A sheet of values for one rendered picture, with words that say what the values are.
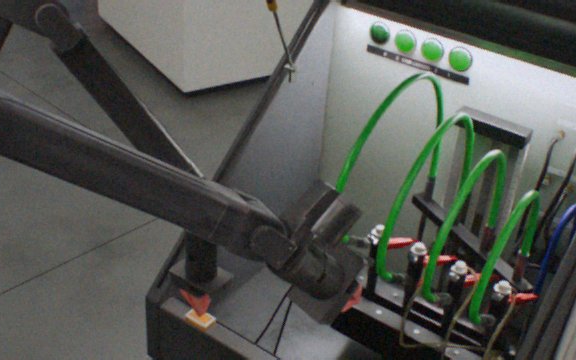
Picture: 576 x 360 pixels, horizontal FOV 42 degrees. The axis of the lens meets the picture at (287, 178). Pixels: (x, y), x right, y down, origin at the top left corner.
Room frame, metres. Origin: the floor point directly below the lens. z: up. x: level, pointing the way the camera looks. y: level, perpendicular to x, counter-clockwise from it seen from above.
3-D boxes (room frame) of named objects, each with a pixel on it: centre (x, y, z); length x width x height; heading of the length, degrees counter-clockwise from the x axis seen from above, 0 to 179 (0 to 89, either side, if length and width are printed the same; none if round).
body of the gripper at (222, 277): (1.05, 0.14, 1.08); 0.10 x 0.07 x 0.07; 57
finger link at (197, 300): (1.06, 0.15, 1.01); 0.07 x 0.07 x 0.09; 57
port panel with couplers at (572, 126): (1.21, -0.52, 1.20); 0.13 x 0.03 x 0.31; 56
